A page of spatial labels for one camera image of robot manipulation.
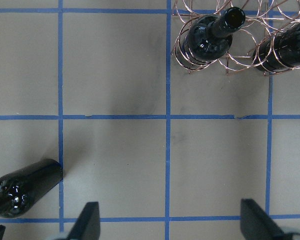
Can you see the dark wine bottle front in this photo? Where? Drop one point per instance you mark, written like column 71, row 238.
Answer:
column 21, row 189

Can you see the copper wire bottle basket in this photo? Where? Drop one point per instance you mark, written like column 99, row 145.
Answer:
column 263, row 28

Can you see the dark wine bottle middle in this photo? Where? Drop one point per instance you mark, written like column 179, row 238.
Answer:
column 210, row 36

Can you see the dark wine bottle rear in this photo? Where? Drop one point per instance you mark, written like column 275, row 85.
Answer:
column 281, row 54

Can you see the dark wine bottle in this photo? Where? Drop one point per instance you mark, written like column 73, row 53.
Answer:
column 281, row 54
column 210, row 36
column 21, row 189

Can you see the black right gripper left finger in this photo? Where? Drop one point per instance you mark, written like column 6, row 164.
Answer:
column 87, row 225

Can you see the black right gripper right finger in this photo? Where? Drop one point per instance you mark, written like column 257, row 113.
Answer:
column 255, row 224

